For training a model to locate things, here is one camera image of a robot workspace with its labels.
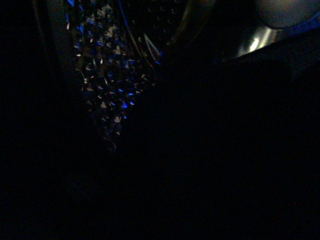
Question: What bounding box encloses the dark blue garment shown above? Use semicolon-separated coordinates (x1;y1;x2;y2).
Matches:
0;32;320;240

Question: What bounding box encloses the grey front-load washing machine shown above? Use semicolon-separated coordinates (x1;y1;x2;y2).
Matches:
31;0;320;152

